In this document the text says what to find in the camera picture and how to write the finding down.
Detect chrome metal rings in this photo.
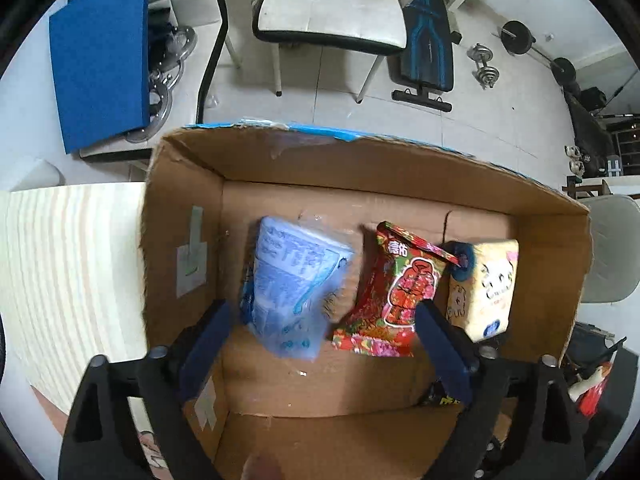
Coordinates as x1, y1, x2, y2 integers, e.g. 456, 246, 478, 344
149, 25, 198, 141

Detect black barbell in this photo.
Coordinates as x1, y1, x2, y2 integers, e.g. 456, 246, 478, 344
500, 20, 578, 86

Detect white plastic chair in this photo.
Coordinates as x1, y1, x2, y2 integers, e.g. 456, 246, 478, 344
577, 195, 640, 305

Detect yellow tissue pack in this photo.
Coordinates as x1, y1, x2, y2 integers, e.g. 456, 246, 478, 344
446, 239, 521, 343

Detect black bag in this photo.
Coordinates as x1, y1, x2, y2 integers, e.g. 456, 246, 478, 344
564, 87, 619, 178

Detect white shoes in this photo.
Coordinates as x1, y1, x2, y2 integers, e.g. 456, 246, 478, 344
565, 145, 587, 179

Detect dark blue round clip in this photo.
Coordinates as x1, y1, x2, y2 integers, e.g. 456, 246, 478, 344
449, 241, 478, 281

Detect brown cardboard box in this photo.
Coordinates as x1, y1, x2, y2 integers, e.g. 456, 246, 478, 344
139, 120, 592, 480

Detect clear blue tissue pack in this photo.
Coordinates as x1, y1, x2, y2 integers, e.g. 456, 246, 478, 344
239, 216, 357, 361

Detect red snack bag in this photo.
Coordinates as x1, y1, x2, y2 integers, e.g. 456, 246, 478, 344
332, 221, 461, 358

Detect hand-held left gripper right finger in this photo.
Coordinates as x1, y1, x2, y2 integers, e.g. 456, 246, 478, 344
415, 300, 589, 480

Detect blue flat board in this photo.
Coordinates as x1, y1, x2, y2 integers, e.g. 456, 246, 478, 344
49, 0, 152, 155

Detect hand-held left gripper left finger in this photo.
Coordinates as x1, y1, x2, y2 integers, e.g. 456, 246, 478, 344
57, 300, 233, 480

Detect black snack packet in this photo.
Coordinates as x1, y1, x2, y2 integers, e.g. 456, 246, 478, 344
420, 382, 463, 408

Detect black blue weight bench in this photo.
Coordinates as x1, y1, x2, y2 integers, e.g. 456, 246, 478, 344
389, 0, 463, 113

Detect white cushioned chair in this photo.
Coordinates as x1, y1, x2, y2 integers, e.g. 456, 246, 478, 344
251, 0, 407, 104

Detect red white packet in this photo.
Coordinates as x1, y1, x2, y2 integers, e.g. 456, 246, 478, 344
570, 361, 614, 418

